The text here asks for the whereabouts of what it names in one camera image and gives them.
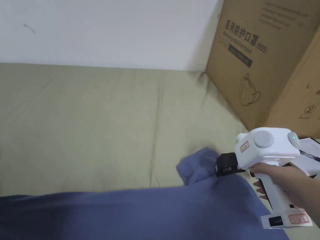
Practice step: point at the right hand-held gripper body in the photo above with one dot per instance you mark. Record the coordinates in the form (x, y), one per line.
(268, 147)

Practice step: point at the dark blue garment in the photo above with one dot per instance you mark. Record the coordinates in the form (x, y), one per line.
(140, 215)

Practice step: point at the person's right hand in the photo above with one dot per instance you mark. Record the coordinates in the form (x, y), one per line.
(287, 178)

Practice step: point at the brown cardboard carton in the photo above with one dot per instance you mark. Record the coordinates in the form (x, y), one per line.
(270, 75)

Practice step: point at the bed with pale green sheet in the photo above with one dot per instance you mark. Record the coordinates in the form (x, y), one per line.
(82, 120)

